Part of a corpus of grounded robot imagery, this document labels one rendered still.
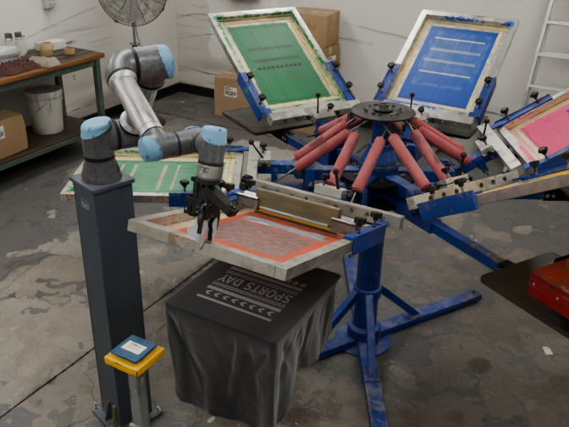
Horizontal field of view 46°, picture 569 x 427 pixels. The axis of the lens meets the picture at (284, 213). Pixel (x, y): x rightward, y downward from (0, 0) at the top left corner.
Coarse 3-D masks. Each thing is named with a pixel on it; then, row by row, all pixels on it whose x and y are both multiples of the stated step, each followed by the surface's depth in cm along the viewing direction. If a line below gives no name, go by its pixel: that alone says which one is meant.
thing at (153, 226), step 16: (128, 224) 214; (144, 224) 211; (160, 224) 223; (160, 240) 208; (176, 240) 205; (192, 240) 202; (208, 256) 200; (224, 256) 198; (240, 256) 195; (256, 256) 195; (304, 256) 203; (320, 256) 207; (336, 256) 220; (272, 272) 190; (288, 272) 189; (304, 272) 199
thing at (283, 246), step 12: (300, 228) 251; (252, 240) 225; (264, 240) 227; (276, 240) 229; (288, 240) 232; (300, 240) 234; (312, 240) 237; (336, 240) 242; (252, 252) 210; (264, 252) 212; (276, 252) 214; (288, 252) 216; (300, 252) 219
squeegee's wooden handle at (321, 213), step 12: (264, 192) 258; (276, 192) 256; (264, 204) 258; (276, 204) 256; (288, 204) 253; (300, 204) 251; (312, 204) 248; (324, 204) 248; (300, 216) 252; (312, 216) 249; (324, 216) 247; (336, 216) 244
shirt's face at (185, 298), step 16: (208, 272) 247; (224, 272) 247; (320, 272) 249; (192, 288) 237; (304, 288) 239; (320, 288) 239; (176, 304) 228; (192, 304) 228; (208, 304) 228; (288, 304) 229; (304, 304) 230; (224, 320) 220; (240, 320) 220; (256, 320) 221; (272, 320) 221; (288, 320) 221; (272, 336) 213
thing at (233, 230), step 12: (240, 216) 255; (264, 216) 261; (228, 228) 235; (240, 228) 237; (252, 228) 240; (264, 228) 243; (276, 228) 245; (216, 240) 218; (228, 240) 220; (240, 240) 222
